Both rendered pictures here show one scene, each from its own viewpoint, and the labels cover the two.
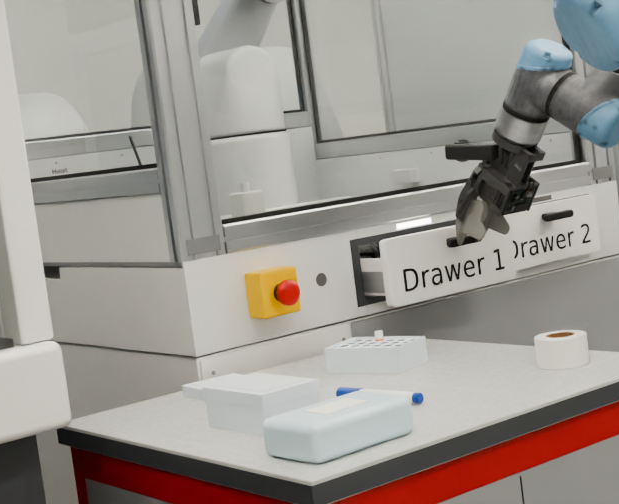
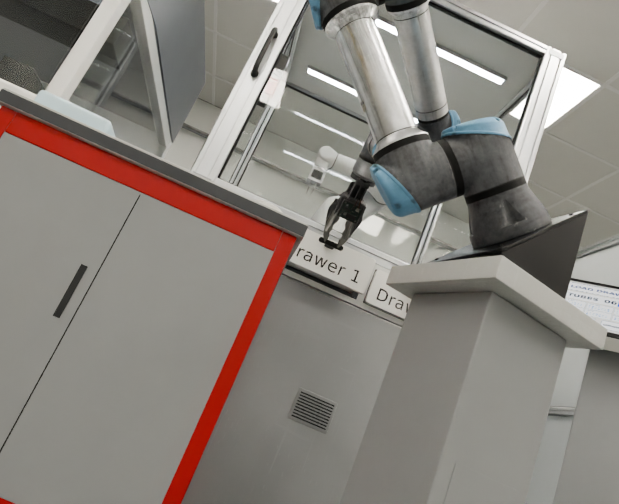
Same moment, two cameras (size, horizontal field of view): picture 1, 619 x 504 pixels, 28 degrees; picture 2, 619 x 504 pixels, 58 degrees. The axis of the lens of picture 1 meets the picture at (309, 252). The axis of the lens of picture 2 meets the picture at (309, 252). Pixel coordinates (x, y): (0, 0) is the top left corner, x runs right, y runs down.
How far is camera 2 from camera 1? 1.48 m
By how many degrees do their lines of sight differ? 40
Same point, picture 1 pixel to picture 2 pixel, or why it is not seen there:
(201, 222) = (206, 169)
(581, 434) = (200, 208)
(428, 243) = (312, 237)
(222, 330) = not seen: hidden behind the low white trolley
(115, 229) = not seen: hidden behind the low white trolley
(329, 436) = (46, 97)
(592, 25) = not seen: outside the picture
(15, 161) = (90, 36)
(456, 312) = (328, 305)
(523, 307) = (377, 335)
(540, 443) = (166, 189)
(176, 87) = (230, 113)
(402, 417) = (97, 124)
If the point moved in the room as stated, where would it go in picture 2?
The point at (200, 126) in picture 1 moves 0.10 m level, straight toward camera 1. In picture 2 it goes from (232, 133) to (216, 113)
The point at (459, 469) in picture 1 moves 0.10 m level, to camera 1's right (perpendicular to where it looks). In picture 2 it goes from (100, 157) to (136, 162)
